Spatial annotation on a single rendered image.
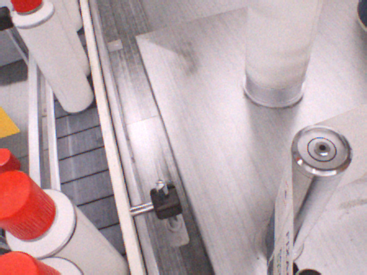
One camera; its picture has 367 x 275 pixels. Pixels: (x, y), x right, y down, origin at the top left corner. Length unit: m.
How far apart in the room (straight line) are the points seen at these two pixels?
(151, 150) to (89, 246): 0.27
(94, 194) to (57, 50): 0.18
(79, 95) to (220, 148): 0.21
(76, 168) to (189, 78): 0.21
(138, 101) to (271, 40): 0.26
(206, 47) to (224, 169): 0.23
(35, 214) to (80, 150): 0.27
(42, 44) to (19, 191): 0.26
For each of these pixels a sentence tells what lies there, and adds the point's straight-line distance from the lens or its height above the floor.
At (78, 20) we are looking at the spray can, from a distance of 0.67.
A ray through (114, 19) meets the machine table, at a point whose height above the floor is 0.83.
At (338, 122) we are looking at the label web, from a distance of 0.25.
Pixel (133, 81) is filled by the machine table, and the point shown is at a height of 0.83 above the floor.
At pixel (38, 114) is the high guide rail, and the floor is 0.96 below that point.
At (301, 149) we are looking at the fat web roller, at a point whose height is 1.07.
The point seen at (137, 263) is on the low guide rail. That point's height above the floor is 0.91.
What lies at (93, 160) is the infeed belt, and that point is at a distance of 0.46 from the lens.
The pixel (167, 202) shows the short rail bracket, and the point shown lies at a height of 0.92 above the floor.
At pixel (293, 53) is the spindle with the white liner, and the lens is 0.42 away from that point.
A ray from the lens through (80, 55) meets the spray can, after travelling 0.54.
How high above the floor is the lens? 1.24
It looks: 54 degrees down
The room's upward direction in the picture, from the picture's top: 11 degrees counter-clockwise
